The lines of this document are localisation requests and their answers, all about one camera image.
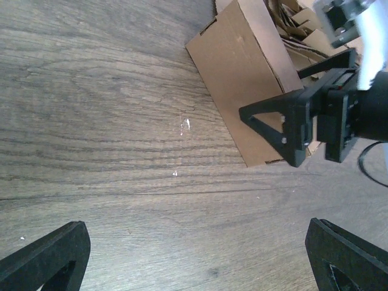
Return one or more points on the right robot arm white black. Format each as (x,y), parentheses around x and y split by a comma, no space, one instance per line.
(369,116)

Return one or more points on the stack of flat cardboard sheets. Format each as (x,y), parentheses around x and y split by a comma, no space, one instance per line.
(288,34)

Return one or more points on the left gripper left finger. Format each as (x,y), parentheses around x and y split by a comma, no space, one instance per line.
(56,261)

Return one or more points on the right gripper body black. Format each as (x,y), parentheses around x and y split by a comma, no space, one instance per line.
(333,102)

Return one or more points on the cardboard box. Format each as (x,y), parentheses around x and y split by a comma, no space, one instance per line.
(242,59)

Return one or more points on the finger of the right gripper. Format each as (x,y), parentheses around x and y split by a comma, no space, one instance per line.
(343,60)
(291,143)

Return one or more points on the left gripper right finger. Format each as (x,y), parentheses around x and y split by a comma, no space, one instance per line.
(341,260)

